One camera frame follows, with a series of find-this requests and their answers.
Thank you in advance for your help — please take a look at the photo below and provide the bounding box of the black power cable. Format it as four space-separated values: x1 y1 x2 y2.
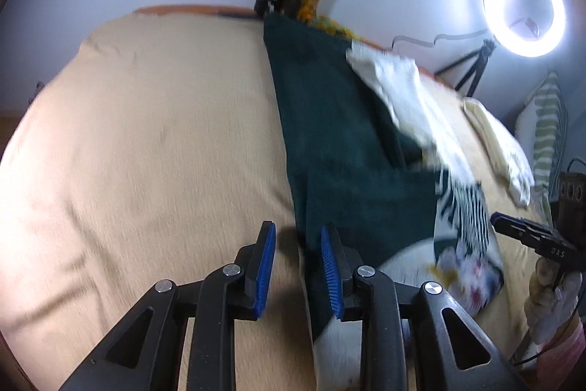
391 29 490 53

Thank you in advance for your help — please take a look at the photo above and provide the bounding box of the white shirt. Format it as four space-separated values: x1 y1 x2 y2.
462 97 535 209

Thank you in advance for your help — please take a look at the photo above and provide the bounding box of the green striped pillow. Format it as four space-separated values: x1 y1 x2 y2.
515 70 571 213

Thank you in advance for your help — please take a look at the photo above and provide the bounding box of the green and cream printed t-shirt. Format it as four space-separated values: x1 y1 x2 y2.
263 13 507 391

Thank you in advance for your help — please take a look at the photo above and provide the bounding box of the black tripod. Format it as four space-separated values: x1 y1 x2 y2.
434 39 497 95

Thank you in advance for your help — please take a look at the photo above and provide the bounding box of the person's right hand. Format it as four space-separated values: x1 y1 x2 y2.
526 260 584 343

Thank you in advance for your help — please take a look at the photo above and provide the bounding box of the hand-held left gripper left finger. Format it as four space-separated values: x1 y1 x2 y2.
59 221 277 391

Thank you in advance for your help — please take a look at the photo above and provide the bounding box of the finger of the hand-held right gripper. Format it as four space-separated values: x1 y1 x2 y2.
490 211 558 255

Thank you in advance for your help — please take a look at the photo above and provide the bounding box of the person's right forearm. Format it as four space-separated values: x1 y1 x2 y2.
533 320 586 376

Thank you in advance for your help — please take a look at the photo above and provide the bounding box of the white ring light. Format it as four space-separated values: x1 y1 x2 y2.
483 0 567 57

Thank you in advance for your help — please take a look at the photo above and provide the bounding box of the orange wooden bed frame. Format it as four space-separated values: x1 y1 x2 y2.
133 5 266 21

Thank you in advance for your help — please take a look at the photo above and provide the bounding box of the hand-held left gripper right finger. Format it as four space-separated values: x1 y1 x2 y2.
320 225 527 391

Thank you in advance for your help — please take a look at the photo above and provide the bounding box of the black gooseneck phone holder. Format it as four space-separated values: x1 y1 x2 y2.
510 16 538 37

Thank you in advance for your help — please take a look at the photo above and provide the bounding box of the beige blanket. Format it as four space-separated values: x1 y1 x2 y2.
0 13 550 391

